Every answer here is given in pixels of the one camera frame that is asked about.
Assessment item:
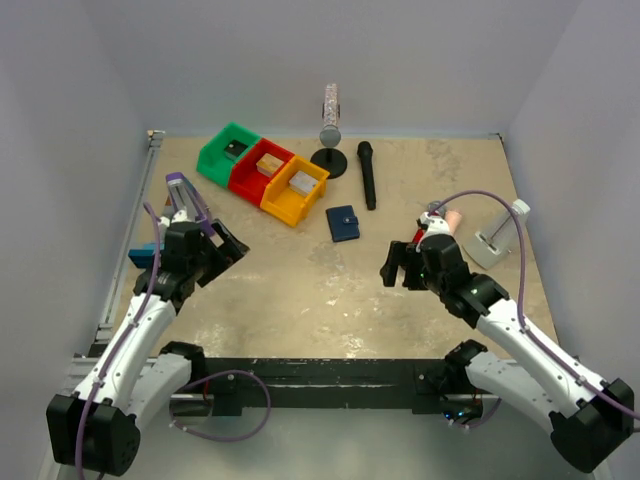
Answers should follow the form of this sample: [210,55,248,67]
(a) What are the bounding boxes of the blue leather card holder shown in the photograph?
[326,205,360,243]

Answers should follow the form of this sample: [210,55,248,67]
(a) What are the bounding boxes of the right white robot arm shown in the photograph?
[380,234,635,473]

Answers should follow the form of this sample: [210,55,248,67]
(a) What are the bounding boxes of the card stack in red bin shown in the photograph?
[256,154,284,178]

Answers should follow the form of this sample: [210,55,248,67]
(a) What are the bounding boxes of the card stack in yellow bin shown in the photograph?
[289,171,318,197]

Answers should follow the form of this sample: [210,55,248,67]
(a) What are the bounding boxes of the card stack in green bin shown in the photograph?
[223,140,248,162]

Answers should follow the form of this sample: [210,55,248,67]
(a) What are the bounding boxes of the red glitter microphone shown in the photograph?
[412,201,451,245]

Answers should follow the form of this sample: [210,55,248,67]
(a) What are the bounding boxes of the blue grey block tool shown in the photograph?
[127,197,176,272]

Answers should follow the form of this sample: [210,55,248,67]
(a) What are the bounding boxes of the purple metronome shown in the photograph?
[166,172,214,237]

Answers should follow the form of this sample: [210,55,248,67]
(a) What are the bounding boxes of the yellow plastic bin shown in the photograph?
[260,155,329,227]

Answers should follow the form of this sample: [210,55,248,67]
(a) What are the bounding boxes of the red plastic bin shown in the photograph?
[228,138,294,207]

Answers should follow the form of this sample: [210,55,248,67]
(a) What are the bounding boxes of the green plastic bin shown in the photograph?
[196,122,261,188]

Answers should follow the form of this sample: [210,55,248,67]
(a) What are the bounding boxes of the black handheld microphone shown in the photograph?
[357,141,377,211]

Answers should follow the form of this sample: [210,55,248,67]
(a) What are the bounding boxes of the black round microphone stand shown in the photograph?
[311,148,348,179]

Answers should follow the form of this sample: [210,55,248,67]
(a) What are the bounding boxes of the glitter microphone on stand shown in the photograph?
[319,83,341,148]

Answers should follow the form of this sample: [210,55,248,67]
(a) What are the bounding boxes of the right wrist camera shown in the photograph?
[418,212,451,242]

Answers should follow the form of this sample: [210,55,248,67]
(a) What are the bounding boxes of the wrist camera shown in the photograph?
[418,212,451,242]
[157,207,190,228]

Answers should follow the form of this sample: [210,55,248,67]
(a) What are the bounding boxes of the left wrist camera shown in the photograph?
[157,207,190,228]

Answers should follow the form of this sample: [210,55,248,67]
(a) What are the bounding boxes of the aluminium frame rail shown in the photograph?
[64,130,166,391]

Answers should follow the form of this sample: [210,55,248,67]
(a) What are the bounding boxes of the base right purple cable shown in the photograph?
[447,394,504,430]

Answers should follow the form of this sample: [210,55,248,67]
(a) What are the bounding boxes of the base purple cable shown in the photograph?
[447,394,504,430]
[168,369,272,443]

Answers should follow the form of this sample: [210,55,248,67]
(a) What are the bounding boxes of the base left purple cable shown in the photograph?
[168,369,272,443]

